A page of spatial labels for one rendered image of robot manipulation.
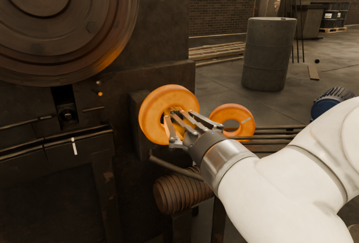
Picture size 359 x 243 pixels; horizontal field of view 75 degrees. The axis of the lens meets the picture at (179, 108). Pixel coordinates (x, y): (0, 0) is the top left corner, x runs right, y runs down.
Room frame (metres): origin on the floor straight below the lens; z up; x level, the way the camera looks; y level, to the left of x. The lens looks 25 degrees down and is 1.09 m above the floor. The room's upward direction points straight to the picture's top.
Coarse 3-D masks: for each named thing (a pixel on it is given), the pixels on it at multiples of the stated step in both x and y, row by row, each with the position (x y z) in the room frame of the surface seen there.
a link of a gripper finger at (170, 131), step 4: (164, 116) 0.47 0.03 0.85; (168, 116) 0.47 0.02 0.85; (168, 120) 0.45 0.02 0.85; (164, 124) 0.46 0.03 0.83; (168, 124) 0.43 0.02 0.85; (172, 124) 0.43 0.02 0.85; (168, 128) 0.42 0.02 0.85; (172, 128) 0.42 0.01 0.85; (168, 132) 0.41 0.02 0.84; (172, 132) 0.40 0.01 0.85; (168, 136) 0.41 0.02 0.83; (172, 136) 0.39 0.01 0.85; (172, 140) 0.37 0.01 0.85; (172, 148) 0.38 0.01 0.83
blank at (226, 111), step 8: (224, 104) 0.70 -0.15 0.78; (232, 104) 0.69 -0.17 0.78; (216, 112) 0.68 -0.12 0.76; (224, 112) 0.68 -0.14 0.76; (232, 112) 0.67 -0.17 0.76; (240, 112) 0.67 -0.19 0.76; (248, 112) 0.67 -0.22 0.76; (216, 120) 0.68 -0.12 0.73; (224, 120) 0.68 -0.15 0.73; (240, 120) 0.67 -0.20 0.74; (248, 120) 0.67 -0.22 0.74; (240, 128) 0.68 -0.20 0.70; (248, 128) 0.67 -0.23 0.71
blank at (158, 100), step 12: (156, 96) 0.49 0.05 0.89; (168, 96) 0.50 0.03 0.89; (180, 96) 0.51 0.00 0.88; (192, 96) 0.53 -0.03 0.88; (144, 108) 0.48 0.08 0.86; (156, 108) 0.49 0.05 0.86; (180, 108) 0.54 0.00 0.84; (192, 108) 0.53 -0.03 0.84; (144, 120) 0.48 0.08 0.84; (156, 120) 0.49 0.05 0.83; (144, 132) 0.48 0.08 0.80; (156, 132) 0.49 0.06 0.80; (168, 144) 0.51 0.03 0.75
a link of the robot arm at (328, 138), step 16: (336, 112) 0.29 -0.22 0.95; (352, 112) 0.26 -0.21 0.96; (320, 128) 0.28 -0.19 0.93; (336, 128) 0.26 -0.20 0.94; (352, 128) 0.24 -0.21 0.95; (288, 144) 0.30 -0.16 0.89; (304, 144) 0.27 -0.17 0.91; (320, 144) 0.26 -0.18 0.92; (336, 144) 0.25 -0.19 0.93; (352, 144) 0.23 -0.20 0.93; (320, 160) 0.24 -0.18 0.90; (336, 160) 0.24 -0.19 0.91; (352, 160) 0.22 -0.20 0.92; (336, 176) 0.23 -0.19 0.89; (352, 176) 0.22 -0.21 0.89; (352, 192) 0.22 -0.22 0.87
